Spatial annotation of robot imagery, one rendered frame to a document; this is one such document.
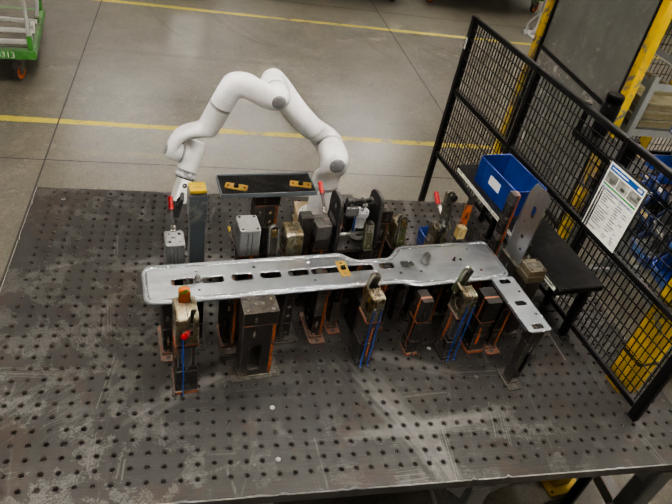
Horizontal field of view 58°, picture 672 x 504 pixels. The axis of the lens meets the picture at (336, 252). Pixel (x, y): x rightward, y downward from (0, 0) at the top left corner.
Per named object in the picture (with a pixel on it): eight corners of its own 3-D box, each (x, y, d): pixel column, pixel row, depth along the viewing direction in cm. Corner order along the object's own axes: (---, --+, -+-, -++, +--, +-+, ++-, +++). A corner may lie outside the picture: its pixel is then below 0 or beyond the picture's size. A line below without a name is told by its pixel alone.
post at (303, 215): (290, 295, 255) (302, 218, 230) (287, 287, 258) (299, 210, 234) (301, 294, 256) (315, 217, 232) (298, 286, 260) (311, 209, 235)
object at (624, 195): (612, 257, 235) (650, 190, 216) (578, 221, 251) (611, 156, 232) (616, 256, 236) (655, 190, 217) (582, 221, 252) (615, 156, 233)
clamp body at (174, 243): (163, 321, 232) (161, 248, 210) (160, 301, 240) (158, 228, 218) (188, 319, 235) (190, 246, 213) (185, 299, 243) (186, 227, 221)
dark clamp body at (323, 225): (301, 304, 252) (314, 231, 228) (293, 283, 261) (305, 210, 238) (326, 302, 255) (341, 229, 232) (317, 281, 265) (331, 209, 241)
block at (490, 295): (464, 356, 244) (486, 306, 226) (452, 335, 252) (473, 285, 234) (485, 353, 247) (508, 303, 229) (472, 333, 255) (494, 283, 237)
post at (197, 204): (187, 286, 249) (188, 197, 222) (185, 273, 255) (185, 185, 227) (205, 284, 252) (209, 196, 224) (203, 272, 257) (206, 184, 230)
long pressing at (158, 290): (144, 312, 196) (144, 309, 195) (140, 266, 212) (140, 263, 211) (511, 278, 240) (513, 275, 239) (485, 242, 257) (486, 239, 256)
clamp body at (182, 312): (172, 401, 206) (171, 326, 183) (168, 367, 216) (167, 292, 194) (204, 396, 209) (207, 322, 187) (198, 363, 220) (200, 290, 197)
